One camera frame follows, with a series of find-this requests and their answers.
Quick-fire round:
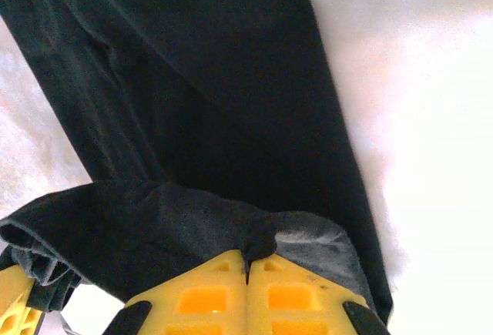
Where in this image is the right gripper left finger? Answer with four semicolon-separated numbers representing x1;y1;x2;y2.
103;249;248;335

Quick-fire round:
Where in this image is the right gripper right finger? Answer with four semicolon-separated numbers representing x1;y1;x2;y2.
246;253;391;335

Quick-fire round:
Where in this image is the black t-shirt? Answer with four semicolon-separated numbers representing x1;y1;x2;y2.
0;0;396;327

